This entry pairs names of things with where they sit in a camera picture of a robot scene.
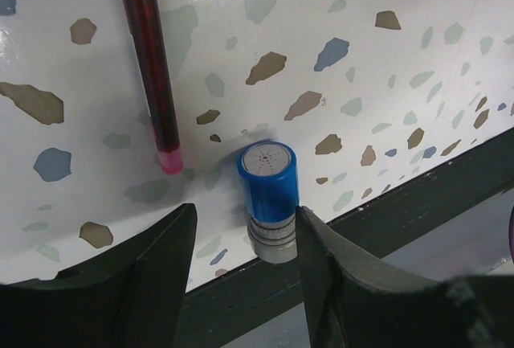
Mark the dark red pen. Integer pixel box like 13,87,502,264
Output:
123,0,184,175

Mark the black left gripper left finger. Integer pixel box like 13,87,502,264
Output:
1,203,198,347

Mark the blue grey stamp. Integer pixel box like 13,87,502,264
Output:
237,141,300,264

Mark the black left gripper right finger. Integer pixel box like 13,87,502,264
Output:
296,207,513,347

